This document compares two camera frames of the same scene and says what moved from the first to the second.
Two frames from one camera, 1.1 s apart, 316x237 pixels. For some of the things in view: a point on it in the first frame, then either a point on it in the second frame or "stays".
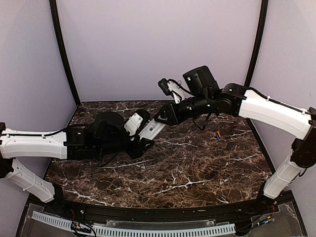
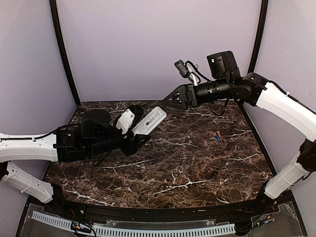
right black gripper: [172, 117] → [182, 93]
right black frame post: [263, 16] stays
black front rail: [83, 212] stays
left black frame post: [55, 13] stays
